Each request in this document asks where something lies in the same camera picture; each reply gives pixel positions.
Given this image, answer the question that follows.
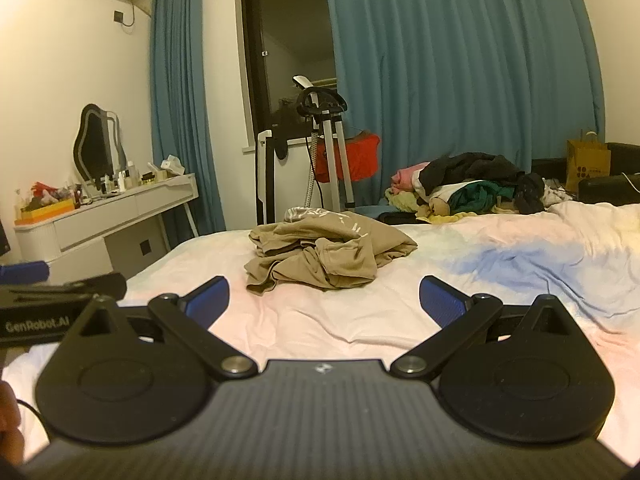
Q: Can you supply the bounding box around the black cable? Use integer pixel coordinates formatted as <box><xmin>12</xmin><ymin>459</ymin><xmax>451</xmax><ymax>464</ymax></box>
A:
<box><xmin>15</xmin><ymin>399</ymin><xmax>47</xmax><ymax>442</ymax></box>

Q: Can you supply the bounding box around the group of cosmetic bottles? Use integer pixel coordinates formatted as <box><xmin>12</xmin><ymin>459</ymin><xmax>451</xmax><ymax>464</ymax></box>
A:
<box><xmin>75</xmin><ymin>160</ymin><xmax>169</xmax><ymax>206</ymax></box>

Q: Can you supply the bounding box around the white dressing table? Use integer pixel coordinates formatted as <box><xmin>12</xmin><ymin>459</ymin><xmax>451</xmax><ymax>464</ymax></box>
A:
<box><xmin>14</xmin><ymin>172</ymin><xmax>199</xmax><ymax>286</ymax></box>

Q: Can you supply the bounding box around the wavy black-framed mirror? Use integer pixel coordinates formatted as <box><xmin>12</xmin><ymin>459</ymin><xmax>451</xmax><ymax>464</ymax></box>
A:
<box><xmin>74</xmin><ymin>104</ymin><xmax>126</xmax><ymax>187</ymax></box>

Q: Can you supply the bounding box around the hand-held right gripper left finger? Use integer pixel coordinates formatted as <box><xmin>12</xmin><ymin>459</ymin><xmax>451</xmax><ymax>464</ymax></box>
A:
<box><xmin>60</xmin><ymin>275</ymin><xmax>258</xmax><ymax>382</ymax></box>

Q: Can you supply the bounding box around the black headboard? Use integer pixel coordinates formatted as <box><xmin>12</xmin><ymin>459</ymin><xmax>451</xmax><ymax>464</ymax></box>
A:
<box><xmin>530</xmin><ymin>142</ymin><xmax>640</xmax><ymax>206</ymax></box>

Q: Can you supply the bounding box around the yellow storage box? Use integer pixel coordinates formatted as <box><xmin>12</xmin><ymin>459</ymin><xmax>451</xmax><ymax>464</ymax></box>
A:
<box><xmin>14</xmin><ymin>180</ymin><xmax>77</xmax><ymax>226</ymax></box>

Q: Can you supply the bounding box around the pastel tie-dye blanket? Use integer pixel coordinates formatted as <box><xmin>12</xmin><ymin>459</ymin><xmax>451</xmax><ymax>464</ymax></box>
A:
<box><xmin>0</xmin><ymin>200</ymin><xmax>640</xmax><ymax>466</ymax></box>

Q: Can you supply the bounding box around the yellow paper bag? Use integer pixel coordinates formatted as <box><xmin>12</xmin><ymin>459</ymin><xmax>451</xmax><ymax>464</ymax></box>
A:
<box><xmin>566</xmin><ymin>130</ymin><xmax>612</xmax><ymax>189</ymax></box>

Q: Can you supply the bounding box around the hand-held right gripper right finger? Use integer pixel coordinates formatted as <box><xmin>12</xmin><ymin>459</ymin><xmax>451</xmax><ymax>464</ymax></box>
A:
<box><xmin>390</xmin><ymin>275</ymin><xmax>590</xmax><ymax>382</ymax></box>

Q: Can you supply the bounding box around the red cloth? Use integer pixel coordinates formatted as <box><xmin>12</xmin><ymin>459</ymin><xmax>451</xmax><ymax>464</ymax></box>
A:
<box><xmin>312</xmin><ymin>132</ymin><xmax>382</xmax><ymax>184</ymax></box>

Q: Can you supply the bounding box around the dark glass window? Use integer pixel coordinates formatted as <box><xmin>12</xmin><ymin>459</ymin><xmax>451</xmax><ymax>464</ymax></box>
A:
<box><xmin>240</xmin><ymin>0</ymin><xmax>339</xmax><ymax>154</ymax></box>

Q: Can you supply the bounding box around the pile of mixed clothes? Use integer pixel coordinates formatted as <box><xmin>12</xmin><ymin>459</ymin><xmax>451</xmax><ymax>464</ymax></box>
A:
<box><xmin>385</xmin><ymin>152</ymin><xmax>566</xmax><ymax>224</ymax></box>

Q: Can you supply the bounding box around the narrow blue curtain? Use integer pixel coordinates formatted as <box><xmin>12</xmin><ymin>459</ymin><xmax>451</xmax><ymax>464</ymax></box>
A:
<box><xmin>149</xmin><ymin>0</ymin><xmax>227</xmax><ymax>237</ymax></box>

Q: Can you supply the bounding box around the person's left hand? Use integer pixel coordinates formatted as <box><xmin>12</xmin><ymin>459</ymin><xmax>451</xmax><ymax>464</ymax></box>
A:
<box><xmin>0</xmin><ymin>380</ymin><xmax>26</xmax><ymax>467</ymax></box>

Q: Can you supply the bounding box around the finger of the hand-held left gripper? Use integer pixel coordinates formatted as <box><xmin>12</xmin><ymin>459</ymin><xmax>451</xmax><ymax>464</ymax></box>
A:
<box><xmin>0</xmin><ymin>272</ymin><xmax>128</xmax><ymax>306</ymax></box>
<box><xmin>0</xmin><ymin>261</ymin><xmax>51</xmax><ymax>287</ymax></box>

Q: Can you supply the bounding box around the tan printed t-shirt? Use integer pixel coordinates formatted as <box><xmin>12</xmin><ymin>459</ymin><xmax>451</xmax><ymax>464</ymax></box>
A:
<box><xmin>245</xmin><ymin>207</ymin><xmax>419</xmax><ymax>294</ymax></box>

